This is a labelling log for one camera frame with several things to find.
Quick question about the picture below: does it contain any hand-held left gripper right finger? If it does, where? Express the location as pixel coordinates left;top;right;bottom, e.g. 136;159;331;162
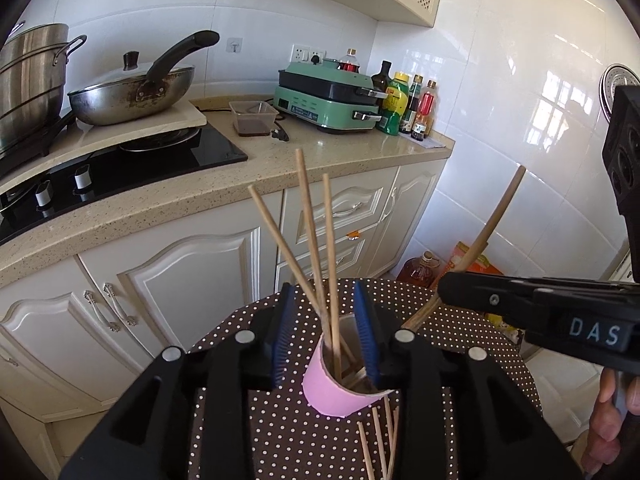
352;280;583;480

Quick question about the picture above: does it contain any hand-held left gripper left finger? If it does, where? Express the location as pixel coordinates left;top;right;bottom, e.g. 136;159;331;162
59;282;301;480

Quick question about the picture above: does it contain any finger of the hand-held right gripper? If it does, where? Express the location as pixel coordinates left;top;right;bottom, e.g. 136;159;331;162
438;271;538;333

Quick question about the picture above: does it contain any slim bamboo chopstick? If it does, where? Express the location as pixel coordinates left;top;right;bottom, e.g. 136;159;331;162
407;240;490;331
295;149;335;356
248;185;335;333
402;165;527;333
322;174;344;381

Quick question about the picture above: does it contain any pink cup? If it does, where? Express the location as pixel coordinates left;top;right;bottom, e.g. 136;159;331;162
302;312;396;418

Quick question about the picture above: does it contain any bunch of wooden chopsticks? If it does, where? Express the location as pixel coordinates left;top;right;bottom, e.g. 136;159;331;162
357;395;401;480

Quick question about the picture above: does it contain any person's right hand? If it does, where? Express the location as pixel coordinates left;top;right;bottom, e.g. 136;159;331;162
587;367;628;476

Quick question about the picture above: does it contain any orange packet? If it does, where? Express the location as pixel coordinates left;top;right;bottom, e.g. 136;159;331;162
452;241;503;276

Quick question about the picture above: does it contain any cooking oil bottle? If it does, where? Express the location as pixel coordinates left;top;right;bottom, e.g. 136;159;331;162
396;251;443;288

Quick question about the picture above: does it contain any round polka dot table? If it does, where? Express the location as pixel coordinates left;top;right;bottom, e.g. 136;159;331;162
187;277;543;480

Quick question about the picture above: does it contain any white paper sheet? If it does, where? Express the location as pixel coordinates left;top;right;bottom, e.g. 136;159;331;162
400;130;446;149

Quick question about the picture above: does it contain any red sauce bottle orange cap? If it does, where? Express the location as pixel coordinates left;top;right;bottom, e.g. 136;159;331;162
416;80;438;136

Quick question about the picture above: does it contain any black glass gas hob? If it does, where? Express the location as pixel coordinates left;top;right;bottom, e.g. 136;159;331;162
0;125;248;246

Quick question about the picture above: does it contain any green bottle with yellow label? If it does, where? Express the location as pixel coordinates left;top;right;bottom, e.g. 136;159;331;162
377;72;411;136

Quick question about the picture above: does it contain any dark sauce bottle yellow cap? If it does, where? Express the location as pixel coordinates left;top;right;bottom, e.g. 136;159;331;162
400;75;424;133

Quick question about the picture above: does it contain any clear plastic container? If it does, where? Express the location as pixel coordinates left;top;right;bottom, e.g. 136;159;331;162
229;101;280;137

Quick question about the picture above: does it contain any dark olive oil bottle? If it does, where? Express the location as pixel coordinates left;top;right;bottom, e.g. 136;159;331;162
371;61;396;95

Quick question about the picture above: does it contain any beige stone slab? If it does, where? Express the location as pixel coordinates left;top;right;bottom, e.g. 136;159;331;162
0;99;207;193

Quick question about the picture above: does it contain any green electric grill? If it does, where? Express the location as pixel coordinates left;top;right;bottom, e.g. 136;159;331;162
273;60;388;133

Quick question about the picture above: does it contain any glass wok lid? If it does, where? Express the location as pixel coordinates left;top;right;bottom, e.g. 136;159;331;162
92;51;193;92

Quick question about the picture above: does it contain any black induction cooker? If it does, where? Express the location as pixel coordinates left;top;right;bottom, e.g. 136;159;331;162
0;112;76;176

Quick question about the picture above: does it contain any stainless steel steamer pot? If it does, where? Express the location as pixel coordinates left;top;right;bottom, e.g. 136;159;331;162
0;23;87;153

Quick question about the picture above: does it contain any white wall socket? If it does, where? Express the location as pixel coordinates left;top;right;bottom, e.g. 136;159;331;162
291;44;327;64

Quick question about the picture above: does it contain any steel wok with black handle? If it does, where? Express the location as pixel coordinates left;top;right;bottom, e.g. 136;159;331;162
67;30;221;127

